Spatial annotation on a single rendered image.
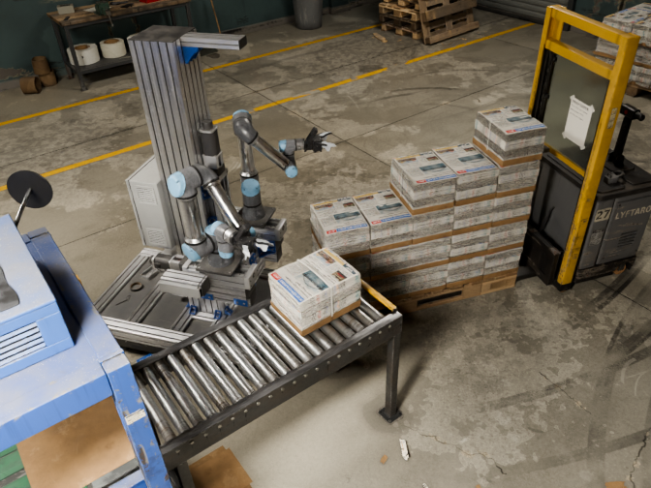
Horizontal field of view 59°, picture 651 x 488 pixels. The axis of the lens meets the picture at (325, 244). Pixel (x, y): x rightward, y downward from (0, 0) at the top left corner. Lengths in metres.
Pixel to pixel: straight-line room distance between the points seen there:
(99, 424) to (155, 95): 1.63
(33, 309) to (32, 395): 0.25
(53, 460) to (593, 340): 3.27
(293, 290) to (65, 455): 1.19
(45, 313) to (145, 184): 1.69
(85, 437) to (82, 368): 0.86
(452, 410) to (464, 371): 0.32
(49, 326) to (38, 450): 0.96
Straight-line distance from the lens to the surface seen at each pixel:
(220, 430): 2.67
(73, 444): 2.76
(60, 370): 1.97
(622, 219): 4.53
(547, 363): 4.05
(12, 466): 2.81
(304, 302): 2.75
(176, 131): 3.23
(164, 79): 3.14
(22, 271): 2.06
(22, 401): 1.93
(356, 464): 3.41
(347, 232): 3.56
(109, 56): 9.05
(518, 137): 3.79
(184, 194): 3.01
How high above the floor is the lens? 2.86
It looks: 36 degrees down
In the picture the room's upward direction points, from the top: 2 degrees counter-clockwise
